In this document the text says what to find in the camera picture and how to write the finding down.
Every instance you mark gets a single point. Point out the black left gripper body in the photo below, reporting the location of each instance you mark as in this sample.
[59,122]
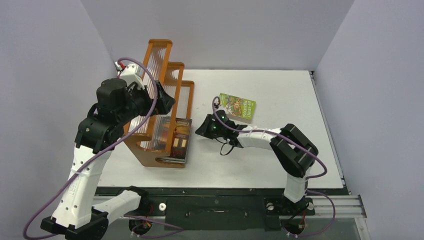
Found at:
[140,102]

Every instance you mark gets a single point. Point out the green cover paperback book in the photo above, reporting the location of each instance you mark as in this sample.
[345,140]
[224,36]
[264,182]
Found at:
[237,108]

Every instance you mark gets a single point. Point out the aluminium rail frame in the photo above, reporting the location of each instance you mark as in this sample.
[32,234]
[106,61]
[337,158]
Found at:
[323,220]

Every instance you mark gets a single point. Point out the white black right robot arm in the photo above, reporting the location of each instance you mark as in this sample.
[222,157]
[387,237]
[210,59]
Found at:
[294,151]

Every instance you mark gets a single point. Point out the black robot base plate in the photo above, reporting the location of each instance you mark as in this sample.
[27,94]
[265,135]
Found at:
[219,208]

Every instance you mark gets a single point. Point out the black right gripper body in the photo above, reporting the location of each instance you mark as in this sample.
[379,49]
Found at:
[208,126]

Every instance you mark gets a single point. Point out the orange wooden file rack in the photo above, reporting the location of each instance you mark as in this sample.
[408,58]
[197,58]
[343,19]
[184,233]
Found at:
[152,143]

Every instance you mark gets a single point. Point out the brown cover paperback book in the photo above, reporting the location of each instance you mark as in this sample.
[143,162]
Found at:
[180,138]

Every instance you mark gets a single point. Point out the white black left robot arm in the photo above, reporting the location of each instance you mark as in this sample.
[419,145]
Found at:
[76,218]

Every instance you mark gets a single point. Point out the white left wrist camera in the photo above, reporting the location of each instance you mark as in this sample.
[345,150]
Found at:
[131,74]

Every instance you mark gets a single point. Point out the dark Moon and Sixpence book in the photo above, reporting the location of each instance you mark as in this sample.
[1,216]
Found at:
[170,160]

